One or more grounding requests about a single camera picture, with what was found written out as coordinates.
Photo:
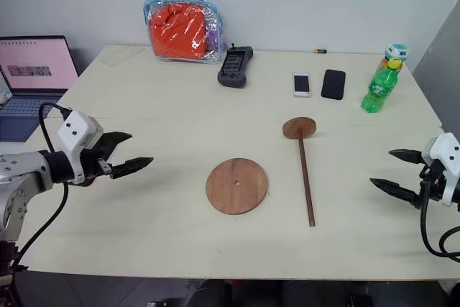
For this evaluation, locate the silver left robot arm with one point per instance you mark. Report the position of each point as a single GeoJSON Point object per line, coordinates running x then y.
{"type": "Point", "coordinates": [21, 174]}

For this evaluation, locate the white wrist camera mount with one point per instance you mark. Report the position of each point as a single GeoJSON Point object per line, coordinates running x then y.
{"type": "Point", "coordinates": [447, 152]}
{"type": "Point", "coordinates": [77, 129]}

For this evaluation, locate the wooden rod with small disc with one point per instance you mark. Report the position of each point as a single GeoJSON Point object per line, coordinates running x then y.
{"type": "Point", "coordinates": [304, 174]}

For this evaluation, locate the black smartphone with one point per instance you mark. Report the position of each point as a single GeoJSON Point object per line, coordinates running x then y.
{"type": "Point", "coordinates": [333, 84]}

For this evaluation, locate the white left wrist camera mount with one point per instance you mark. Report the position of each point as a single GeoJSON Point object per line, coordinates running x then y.
{"type": "Point", "coordinates": [77, 129]}

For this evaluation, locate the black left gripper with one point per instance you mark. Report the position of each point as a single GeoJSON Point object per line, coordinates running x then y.
{"type": "Point", "coordinates": [94, 163]}

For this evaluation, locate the white smartphone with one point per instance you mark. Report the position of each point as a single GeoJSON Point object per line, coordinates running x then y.
{"type": "Point", "coordinates": [302, 84]}

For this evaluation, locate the green plastic soda bottle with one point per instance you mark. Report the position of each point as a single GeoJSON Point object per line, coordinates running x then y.
{"type": "Point", "coordinates": [381, 91]}

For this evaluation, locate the orange bottle with white cap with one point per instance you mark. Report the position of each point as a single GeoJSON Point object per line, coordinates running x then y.
{"type": "Point", "coordinates": [395, 51]}

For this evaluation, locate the orange cloth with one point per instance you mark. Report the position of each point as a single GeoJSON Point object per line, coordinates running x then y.
{"type": "Point", "coordinates": [178, 34]}

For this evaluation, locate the grey partition panel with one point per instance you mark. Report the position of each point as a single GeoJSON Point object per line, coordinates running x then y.
{"type": "Point", "coordinates": [442, 69]}

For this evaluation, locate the black handheld controller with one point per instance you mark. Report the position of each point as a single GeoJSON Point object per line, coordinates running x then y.
{"type": "Point", "coordinates": [235, 66]}

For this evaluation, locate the small black battery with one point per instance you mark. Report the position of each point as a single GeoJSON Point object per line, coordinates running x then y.
{"type": "Point", "coordinates": [321, 50]}

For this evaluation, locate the round wooden disc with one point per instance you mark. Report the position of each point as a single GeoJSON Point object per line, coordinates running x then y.
{"type": "Point", "coordinates": [230, 195]}

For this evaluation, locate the open blue laptop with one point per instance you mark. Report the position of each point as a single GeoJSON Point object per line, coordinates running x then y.
{"type": "Point", "coordinates": [34, 66]}

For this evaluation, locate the dark robot torso mechanism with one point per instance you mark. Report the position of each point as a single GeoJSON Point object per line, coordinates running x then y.
{"type": "Point", "coordinates": [9, 271]}

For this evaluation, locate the clear plastic zip bag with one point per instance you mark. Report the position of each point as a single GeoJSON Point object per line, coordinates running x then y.
{"type": "Point", "coordinates": [212, 16]}

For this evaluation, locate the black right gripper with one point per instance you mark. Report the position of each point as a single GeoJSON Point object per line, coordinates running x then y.
{"type": "Point", "coordinates": [433, 186]}

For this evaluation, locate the clear plastic sheet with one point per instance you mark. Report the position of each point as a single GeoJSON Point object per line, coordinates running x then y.
{"type": "Point", "coordinates": [120, 56]}

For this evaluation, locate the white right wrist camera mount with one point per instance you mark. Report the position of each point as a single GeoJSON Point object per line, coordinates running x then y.
{"type": "Point", "coordinates": [447, 152]}

